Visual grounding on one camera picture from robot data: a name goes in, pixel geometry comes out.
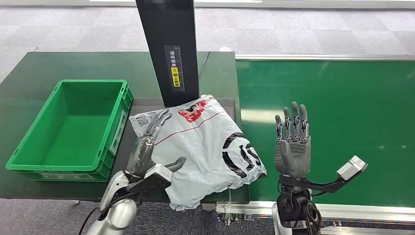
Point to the black scanner machine with column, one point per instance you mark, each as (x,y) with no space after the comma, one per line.
(168,48)

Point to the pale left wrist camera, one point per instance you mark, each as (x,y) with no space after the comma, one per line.
(159,175)

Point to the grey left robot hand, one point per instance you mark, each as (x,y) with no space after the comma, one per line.
(141,155)

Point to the printed grey plastic courier package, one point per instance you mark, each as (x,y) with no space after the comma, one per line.
(201,146)

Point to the green conveyor belt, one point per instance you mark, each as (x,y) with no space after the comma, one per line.
(350,107)

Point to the green plastic crate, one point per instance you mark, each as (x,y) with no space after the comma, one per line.
(77,129)

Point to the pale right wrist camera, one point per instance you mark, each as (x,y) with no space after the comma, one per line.
(351,167)

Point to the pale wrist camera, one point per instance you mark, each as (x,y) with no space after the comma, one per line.
(159,175)
(351,167)

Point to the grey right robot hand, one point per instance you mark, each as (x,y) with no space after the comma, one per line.
(293,152)

